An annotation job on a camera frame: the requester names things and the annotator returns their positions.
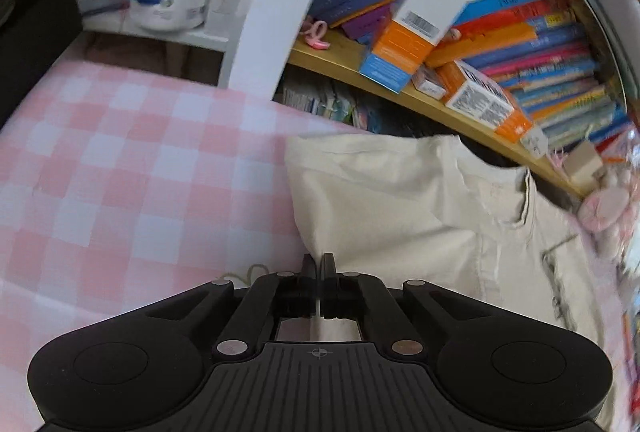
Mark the cream t-shirt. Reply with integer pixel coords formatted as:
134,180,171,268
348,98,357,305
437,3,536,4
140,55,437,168
284,132,622,432

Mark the pink checkered tablecloth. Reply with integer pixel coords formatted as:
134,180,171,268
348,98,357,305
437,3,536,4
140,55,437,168
0,31,640,432

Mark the lying white orange toothpaste box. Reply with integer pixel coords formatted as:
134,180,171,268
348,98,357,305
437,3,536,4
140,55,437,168
436,60,533,143

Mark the white charger block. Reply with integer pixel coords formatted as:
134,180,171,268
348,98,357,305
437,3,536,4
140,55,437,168
520,124,549,159

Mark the cream square pen holder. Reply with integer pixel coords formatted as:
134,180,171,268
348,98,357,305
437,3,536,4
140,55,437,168
563,140,603,186

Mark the pink white plush toy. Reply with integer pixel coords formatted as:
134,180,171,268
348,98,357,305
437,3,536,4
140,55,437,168
577,163,639,261

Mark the row of colourful books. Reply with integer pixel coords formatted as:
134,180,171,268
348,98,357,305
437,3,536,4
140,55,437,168
296,0,631,150

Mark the wooden bookshelf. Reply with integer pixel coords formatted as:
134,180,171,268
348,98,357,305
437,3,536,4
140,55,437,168
218,0,639,194

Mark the tall white orange toothpaste box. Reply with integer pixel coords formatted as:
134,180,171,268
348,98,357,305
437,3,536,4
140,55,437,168
359,0,472,93

